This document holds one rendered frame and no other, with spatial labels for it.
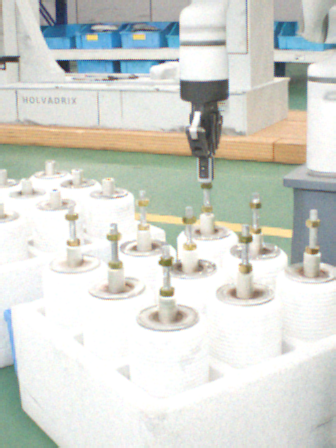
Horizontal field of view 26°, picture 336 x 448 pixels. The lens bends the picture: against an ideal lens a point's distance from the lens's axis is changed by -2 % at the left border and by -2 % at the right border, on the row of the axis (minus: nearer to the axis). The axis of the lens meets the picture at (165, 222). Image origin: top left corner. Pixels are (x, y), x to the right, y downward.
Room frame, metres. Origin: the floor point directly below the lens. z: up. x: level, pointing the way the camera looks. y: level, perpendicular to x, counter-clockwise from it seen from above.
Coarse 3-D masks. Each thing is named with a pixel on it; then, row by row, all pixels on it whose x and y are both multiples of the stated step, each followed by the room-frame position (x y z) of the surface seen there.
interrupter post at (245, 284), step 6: (240, 276) 0.87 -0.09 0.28; (246, 276) 0.86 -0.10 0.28; (252, 276) 0.87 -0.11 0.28; (240, 282) 0.87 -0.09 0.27; (246, 282) 0.86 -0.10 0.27; (252, 282) 0.87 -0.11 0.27; (240, 288) 0.87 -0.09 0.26; (246, 288) 0.86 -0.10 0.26; (252, 288) 0.87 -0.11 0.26; (240, 294) 0.87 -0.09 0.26; (246, 294) 0.86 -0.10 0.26; (252, 294) 0.87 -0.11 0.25
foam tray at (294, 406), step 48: (48, 336) 0.92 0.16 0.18; (288, 336) 0.90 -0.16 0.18; (48, 384) 0.93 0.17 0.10; (96, 384) 0.81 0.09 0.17; (240, 384) 0.77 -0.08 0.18; (288, 384) 0.82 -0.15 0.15; (48, 432) 0.94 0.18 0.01; (96, 432) 0.81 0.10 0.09; (144, 432) 0.72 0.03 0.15; (192, 432) 0.73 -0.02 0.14; (240, 432) 0.77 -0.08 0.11; (288, 432) 0.82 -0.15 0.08
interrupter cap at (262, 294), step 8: (224, 288) 0.89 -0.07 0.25; (232, 288) 0.89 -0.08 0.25; (256, 288) 0.89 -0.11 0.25; (264, 288) 0.89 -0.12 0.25; (216, 296) 0.87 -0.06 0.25; (224, 296) 0.87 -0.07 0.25; (232, 296) 0.87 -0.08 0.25; (256, 296) 0.87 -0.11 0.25; (264, 296) 0.86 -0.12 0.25; (272, 296) 0.86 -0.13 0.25; (232, 304) 0.84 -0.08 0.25; (240, 304) 0.84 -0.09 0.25; (248, 304) 0.84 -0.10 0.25; (256, 304) 0.84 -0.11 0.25; (264, 304) 0.84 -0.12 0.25
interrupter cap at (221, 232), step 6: (198, 228) 1.16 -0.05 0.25; (216, 228) 1.15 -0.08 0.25; (222, 228) 1.15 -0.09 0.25; (228, 228) 1.15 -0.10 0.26; (198, 234) 1.13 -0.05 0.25; (216, 234) 1.13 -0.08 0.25; (222, 234) 1.12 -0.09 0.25; (228, 234) 1.12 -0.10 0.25; (204, 240) 1.10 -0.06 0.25; (210, 240) 1.10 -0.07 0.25
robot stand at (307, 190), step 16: (288, 176) 1.31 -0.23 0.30; (304, 176) 1.31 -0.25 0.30; (304, 192) 1.29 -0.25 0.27; (320, 192) 1.28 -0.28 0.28; (304, 208) 1.29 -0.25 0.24; (320, 208) 1.28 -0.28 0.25; (304, 224) 1.29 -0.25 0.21; (320, 224) 1.27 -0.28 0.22; (304, 240) 1.29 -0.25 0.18; (320, 240) 1.27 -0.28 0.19; (320, 256) 1.27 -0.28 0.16
